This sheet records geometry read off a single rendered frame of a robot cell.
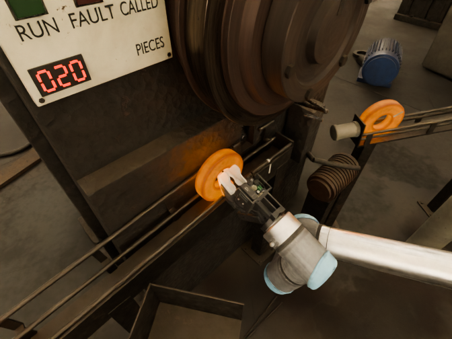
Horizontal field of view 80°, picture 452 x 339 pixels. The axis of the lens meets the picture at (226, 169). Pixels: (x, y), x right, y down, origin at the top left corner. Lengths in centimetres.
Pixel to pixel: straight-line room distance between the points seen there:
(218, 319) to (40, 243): 125
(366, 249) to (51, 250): 147
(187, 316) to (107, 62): 57
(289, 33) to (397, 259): 58
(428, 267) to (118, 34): 81
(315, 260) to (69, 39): 61
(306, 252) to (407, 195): 140
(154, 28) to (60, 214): 143
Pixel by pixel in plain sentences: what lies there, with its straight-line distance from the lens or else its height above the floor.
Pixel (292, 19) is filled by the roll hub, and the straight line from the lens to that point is 47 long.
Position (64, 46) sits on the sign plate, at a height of 113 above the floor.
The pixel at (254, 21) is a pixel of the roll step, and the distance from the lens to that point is 48.
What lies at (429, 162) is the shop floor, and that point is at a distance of 230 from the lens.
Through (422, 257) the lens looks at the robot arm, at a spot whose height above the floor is 70.
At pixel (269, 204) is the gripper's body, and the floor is 78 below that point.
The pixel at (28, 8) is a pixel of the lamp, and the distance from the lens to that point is 48.
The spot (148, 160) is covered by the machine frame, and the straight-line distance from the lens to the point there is 63.
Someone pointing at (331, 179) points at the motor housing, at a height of 53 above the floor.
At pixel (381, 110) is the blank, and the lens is 110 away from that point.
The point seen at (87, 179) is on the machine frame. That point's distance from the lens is 64.
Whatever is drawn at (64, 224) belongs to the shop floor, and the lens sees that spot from 177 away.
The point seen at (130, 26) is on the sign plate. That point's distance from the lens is 54.
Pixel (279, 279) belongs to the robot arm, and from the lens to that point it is 74.
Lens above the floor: 130
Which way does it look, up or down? 47 degrees down
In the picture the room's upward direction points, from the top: straight up
